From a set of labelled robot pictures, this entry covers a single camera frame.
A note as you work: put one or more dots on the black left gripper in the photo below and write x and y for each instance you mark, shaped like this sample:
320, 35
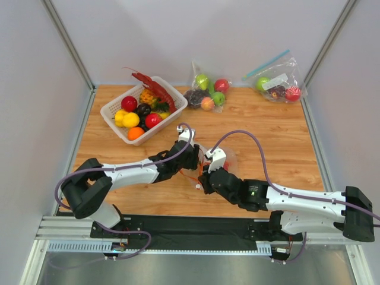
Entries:
193, 156

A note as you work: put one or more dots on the dark plum blue bag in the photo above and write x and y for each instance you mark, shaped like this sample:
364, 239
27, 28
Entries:
277, 92

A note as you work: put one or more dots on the orange zip top bag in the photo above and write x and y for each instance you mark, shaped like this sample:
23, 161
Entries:
192, 175

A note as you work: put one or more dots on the red apple blue bag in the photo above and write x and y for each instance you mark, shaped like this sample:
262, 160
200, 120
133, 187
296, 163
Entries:
293, 94

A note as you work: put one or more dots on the red apple back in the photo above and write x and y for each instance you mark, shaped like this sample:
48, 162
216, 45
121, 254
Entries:
129, 103

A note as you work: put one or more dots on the white slotted cable duct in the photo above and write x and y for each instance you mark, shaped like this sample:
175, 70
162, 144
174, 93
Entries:
264, 249

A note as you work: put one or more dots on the white plastic basket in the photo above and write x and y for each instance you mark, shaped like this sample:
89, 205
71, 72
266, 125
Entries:
109, 110

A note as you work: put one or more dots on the black grape bunch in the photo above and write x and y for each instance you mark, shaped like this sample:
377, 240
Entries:
142, 124

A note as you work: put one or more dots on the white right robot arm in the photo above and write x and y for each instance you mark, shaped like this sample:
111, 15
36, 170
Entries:
296, 211

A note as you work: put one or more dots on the green pear in bag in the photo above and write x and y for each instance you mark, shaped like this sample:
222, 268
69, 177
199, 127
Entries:
202, 81

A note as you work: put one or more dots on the peach in bag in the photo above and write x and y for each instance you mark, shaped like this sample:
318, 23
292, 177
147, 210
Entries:
207, 104

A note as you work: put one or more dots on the blue zip top bag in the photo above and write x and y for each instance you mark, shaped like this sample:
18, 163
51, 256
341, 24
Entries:
283, 70

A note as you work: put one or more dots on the yellow lemon fruit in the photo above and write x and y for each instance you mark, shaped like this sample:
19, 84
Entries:
130, 120

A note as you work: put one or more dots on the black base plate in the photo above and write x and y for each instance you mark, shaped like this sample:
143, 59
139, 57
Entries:
174, 232

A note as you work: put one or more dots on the orange fruit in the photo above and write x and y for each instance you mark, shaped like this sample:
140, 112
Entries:
135, 132

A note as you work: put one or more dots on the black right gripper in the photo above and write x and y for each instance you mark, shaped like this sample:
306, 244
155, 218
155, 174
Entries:
206, 182

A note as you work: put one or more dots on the red apple front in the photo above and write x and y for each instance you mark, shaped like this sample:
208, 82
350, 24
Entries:
152, 120

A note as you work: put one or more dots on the yellow bell pepper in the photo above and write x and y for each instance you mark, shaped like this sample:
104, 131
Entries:
118, 118

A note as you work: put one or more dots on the red fake lobster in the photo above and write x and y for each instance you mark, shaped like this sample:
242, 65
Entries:
159, 91

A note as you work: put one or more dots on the red apple in bag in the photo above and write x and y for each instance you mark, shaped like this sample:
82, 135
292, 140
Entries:
221, 85

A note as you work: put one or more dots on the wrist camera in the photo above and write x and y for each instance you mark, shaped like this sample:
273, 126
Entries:
186, 134
216, 157

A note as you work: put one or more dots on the clear bag of fruit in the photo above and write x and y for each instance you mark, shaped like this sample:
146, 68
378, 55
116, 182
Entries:
208, 90

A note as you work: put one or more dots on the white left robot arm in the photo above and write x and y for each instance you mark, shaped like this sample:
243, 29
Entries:
87, 189

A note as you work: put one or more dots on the green apple in bag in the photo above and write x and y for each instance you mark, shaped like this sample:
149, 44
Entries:
218, 98

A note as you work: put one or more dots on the purple grapes in bag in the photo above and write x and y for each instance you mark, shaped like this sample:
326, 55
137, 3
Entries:
194, 97

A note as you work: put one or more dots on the yellow banana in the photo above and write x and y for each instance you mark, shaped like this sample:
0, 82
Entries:
164, 115

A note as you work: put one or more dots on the dark purple plum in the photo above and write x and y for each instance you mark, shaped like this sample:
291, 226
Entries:
143, 110

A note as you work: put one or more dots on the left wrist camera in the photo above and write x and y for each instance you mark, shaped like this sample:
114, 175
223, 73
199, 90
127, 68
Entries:
186, 134

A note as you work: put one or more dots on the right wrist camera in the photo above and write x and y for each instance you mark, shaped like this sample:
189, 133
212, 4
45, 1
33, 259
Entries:
216, 157

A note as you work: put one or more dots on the fake red bell pepper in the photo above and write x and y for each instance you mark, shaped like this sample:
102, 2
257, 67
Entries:
226, 166

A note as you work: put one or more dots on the fake pineapple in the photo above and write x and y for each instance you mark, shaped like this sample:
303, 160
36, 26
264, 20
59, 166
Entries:
147, 97

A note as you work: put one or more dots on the green apple blue bag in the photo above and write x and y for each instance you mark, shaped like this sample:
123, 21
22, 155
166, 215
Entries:
261, 82

